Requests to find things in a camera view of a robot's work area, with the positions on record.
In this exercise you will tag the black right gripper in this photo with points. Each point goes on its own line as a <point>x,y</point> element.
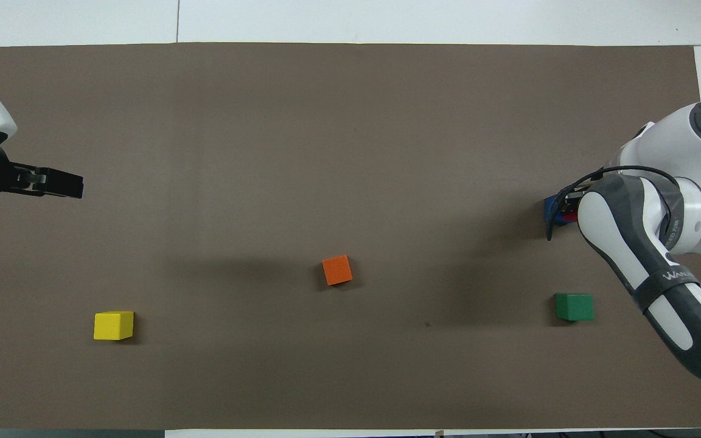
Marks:
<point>572,199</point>

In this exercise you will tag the red cube block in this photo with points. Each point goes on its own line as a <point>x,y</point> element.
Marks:
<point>569,216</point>

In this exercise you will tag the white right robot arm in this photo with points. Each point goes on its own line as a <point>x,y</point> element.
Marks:
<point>642,255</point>

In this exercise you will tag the blue cube block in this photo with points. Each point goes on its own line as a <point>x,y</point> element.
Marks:
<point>552,210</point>

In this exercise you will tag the green cube block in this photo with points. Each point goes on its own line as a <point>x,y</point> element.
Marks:
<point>574,306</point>

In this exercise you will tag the yellow cube block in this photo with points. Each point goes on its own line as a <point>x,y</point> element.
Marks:
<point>113,325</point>

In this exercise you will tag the orange cube block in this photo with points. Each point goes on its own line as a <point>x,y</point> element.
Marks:
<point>337,270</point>

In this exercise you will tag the brown table mat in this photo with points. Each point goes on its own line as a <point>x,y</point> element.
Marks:
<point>350,152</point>

